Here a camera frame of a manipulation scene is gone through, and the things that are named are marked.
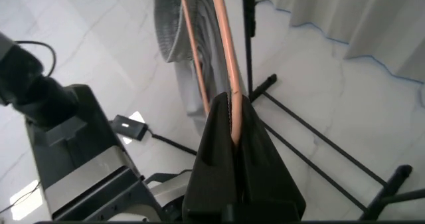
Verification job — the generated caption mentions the pink clothes hanger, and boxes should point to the pink clothes hanger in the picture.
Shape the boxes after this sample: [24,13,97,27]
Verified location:
[177,0,244,147]

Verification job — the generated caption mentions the black clothes rack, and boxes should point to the black clothes rack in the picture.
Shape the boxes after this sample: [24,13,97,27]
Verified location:
[241,0,425,221]

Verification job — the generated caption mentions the white curtain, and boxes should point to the white curtain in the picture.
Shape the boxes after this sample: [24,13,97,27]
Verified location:
[255,0,425,84]

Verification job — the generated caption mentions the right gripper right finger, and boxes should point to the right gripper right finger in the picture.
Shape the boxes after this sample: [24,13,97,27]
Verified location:
[237,94,307,218]

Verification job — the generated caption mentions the black power cord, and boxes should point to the black power cord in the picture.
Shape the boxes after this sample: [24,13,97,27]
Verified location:
[147,130,199,157]

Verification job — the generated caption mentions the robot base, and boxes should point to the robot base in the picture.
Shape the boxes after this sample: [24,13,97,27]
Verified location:
[25,84,200,222]

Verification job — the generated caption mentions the black power adapter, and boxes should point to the black power adapter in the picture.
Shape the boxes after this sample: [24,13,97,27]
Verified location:
[110,114,149,142]

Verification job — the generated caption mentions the pale grey shorts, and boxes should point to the pale grey shorts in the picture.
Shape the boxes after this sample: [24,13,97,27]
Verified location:
[151,0,248,135]

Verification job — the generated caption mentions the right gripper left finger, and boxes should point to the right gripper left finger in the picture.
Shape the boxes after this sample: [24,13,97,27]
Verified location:
[181,91,238,215]

